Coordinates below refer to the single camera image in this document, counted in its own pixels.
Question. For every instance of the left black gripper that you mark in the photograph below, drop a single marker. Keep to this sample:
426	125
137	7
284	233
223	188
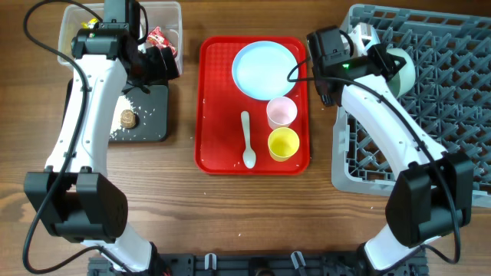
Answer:
159	73

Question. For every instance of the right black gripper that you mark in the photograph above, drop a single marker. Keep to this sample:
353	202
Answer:
377	56

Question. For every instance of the mint green bowl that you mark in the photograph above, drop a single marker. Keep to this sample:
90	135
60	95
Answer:
404	79

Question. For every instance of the red foil snack wrapper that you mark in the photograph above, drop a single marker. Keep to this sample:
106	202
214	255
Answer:
157	38

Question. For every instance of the white rice pile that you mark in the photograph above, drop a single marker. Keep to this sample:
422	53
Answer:
127	103

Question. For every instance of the brown cookie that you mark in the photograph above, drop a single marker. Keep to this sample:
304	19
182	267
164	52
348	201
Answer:
128	119

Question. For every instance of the yellow foil wrapper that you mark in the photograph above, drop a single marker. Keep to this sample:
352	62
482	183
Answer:
89	24

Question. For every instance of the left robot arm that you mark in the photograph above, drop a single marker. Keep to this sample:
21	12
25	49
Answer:
72	196

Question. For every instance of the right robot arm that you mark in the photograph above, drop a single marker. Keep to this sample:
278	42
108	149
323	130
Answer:
432	195

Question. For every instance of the grey dishwasher rack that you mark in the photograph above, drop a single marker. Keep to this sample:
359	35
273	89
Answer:
450	99

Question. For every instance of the black plastic tray bin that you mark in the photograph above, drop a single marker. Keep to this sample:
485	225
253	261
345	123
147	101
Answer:
153	115

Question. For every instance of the clear plastic bin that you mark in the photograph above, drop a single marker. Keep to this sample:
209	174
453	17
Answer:
165	15

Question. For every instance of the red serving tray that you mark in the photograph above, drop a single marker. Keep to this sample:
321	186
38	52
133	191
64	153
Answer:
219	140

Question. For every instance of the light blue plate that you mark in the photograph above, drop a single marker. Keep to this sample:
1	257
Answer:
260	70

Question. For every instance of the pink plastic cup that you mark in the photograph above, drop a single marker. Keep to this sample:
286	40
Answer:
281	112

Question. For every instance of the yellow plastic cup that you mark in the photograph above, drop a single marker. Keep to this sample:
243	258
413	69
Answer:
283	143

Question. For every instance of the white plastic spoon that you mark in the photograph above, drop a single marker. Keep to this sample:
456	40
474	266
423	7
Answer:
248	156

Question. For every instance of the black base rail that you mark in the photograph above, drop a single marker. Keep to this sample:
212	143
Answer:
297	263

